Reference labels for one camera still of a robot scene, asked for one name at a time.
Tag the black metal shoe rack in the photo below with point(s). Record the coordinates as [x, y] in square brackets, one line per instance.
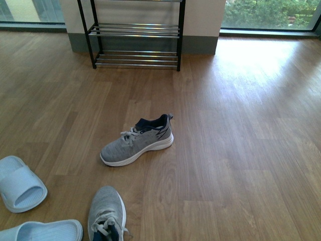
[134, 45]

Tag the grey knit sneaker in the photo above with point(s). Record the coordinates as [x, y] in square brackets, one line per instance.
[145, 136]
[107, 215]

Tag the dark window frame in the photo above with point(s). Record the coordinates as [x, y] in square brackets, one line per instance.
[271, 19]

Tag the light blue slipper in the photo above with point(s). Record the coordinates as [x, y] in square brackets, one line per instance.
[21, 188]
[70, 229]

